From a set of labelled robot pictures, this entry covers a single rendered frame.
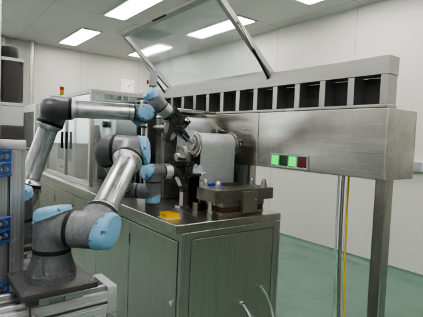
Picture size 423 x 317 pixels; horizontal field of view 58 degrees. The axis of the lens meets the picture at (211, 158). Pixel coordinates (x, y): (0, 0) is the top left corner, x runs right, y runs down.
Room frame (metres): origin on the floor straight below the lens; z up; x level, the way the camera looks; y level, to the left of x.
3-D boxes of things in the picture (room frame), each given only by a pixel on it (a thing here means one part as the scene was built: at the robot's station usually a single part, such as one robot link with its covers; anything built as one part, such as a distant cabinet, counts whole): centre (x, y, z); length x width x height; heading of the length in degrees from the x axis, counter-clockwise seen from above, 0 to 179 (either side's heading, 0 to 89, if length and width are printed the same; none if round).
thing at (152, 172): (1.86, 0.28, 1.11); 0.11 x 0.08 x 0.09; 127
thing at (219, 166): (2.09, -0.04, 1.11); 0.23 x 0.01 x 0.18; 127
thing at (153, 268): (2.85, 0.63, 0.43); 2.52 x 0.64 x 0.86; 37
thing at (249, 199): (1.96, -0.21, 0.96); 0.10 x 0.03 x 0.11; 127
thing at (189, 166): (1.95, 0.15, 1.12); 0.12 x 0.08 x 0.09; 127
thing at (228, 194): (2.02, -0.14, 1.00); 0.40 x 0.16 x 0.06; 127
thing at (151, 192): (1.86, 0.30, 1.01); 0.11 x 0.08 x 0.11; 83
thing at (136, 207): (2.84, 0.64, 0.88); 2.52 x 0.66 x 0.04; 37
